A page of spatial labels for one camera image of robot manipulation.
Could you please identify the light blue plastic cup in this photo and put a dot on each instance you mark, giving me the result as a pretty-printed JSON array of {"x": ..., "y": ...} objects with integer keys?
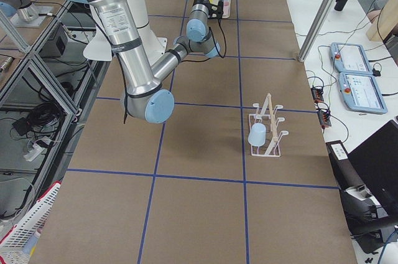
[{"x": 257, "y": 135}]

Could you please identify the teach pendant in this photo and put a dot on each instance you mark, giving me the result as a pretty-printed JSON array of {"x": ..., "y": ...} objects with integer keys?
[
  {"x": 360, "y": 92},
  {"x": 349, "y": 58}
]

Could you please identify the upper teach pendant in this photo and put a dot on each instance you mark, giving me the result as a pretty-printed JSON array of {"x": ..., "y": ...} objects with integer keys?
[{"x": 349, "y": 58}]

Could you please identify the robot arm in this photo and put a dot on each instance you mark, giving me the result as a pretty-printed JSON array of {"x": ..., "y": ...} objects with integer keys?
[{"x": 124, "y": 32}]

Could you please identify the cream plastic tray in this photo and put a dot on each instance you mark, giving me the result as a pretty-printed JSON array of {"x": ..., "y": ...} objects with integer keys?
[{"x": 225, "y": 14}]

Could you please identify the white plastic basket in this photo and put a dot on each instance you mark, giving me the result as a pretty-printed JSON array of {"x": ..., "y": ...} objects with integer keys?
[{"x": 20, "y": 242}]

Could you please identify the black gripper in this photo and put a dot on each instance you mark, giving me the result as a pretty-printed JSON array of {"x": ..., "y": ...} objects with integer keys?
[{"x": 214, "y": 10}]

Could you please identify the white wire cup rack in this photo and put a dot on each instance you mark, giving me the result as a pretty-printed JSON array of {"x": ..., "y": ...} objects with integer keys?
[{"x": 267, "y": 115}]

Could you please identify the pink plastic cup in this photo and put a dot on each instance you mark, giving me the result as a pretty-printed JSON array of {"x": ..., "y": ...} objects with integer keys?
[{"x": 226, "y": 6}]

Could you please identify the black laptop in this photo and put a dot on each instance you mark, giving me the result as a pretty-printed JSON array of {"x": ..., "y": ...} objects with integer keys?
[{"x": 372, "y": 164}]

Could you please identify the lower teach pendant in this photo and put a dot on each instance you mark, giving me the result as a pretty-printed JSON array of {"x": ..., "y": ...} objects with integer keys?
[{"x": 360, "y": 92}]

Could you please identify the aluminium frame post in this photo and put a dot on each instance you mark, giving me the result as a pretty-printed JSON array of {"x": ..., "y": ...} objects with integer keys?
[{"x": 315, "y": 28}]

